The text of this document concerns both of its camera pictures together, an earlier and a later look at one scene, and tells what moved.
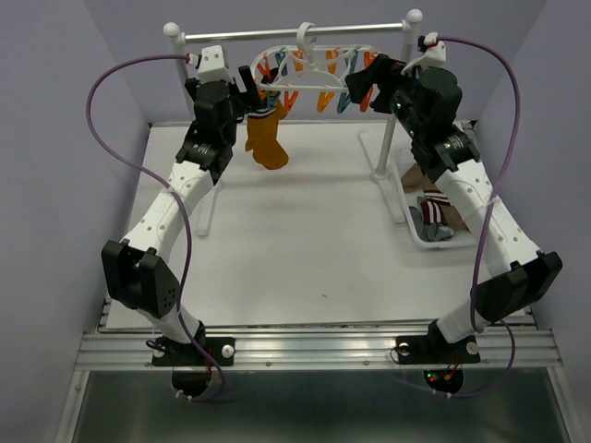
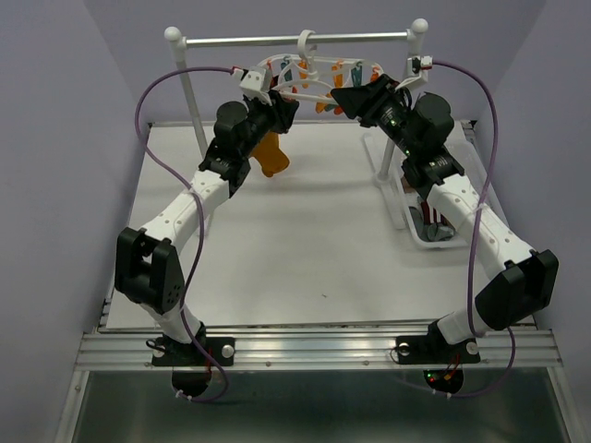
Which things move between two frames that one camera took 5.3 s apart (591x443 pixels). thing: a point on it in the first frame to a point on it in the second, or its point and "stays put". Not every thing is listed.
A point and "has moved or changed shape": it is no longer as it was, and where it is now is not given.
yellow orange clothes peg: x=289 y=101 has moved or changed shape
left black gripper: x=248 y=100 to x=282 y=118
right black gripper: x=388 y=74 to x=374 y=97
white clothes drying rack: x=379 y=162 to x=174 y=38
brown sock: x=432 y=208 stays put
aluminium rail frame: x=116 y=346 stays put
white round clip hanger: x=307 y=66 has moved or changed shape
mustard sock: x=262 y=132 has moved or changed shape
